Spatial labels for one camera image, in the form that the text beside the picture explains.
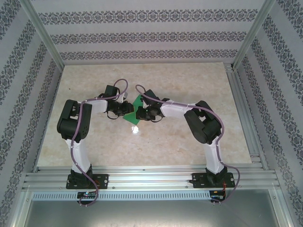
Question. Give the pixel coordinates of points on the left controller board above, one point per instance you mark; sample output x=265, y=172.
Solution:
x=87, y=194

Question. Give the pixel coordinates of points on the grey metal panel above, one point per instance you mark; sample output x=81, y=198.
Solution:
x=151, y=215

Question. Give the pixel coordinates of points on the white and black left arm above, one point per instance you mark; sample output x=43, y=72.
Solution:
x=81, y=156

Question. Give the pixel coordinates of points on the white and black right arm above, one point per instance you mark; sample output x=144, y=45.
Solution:
x=214, y=156

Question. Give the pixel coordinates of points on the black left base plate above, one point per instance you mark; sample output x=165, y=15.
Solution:
x=104, y=179

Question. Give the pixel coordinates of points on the controller board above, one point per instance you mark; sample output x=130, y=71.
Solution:
x=216, y=194
x=87, y=194

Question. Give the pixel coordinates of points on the aluminium mounting rail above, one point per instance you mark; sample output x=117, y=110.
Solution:
x=151, y=177

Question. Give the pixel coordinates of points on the aluminium side rail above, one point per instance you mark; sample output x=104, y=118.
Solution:
x=246, y=123

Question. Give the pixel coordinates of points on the aluminium frame post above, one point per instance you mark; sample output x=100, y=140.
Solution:
x=254, y=30
x=42, y=30

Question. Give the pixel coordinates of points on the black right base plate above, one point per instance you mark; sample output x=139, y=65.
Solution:
x=197, y=179

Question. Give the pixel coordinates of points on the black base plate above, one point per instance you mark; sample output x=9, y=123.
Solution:
x=104, y=179
x=197, y=179

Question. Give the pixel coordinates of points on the right controller board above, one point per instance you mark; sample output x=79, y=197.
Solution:
x=216, y=194

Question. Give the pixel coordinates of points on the green paper sheet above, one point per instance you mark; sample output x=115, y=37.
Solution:
x=131, y=119

